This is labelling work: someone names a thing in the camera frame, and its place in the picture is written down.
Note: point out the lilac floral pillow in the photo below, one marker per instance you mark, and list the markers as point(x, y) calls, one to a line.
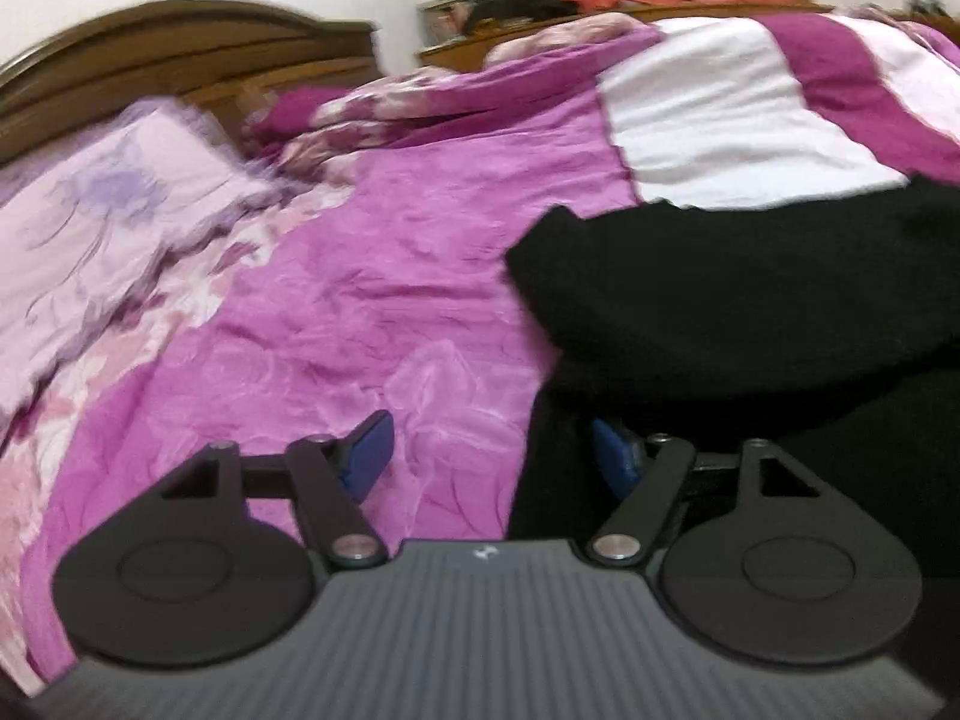
point(86, 234)

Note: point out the black garment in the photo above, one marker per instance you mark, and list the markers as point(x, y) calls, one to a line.
point(828, 327)

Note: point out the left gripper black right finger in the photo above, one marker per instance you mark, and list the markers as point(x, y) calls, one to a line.
point(752, 552)

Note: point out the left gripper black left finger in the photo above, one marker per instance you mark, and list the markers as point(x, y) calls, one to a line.
point(224, 554)

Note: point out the magenta and white striped blanket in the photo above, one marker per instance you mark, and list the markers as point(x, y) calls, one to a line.
point(737, 113)

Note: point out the magenta floral bedspread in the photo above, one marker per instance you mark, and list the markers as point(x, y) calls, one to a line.
point(383, 288)

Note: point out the black bag on cabinet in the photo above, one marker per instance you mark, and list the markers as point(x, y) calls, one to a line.
point(486, 15)

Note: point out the dark wooden headboard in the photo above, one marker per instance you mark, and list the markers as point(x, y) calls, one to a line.
point(220, 55)

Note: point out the wooden side cabinet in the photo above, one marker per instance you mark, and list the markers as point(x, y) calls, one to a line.
point(468, 53)

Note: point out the stack of books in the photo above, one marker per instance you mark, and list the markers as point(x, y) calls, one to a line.
point(442, 21)

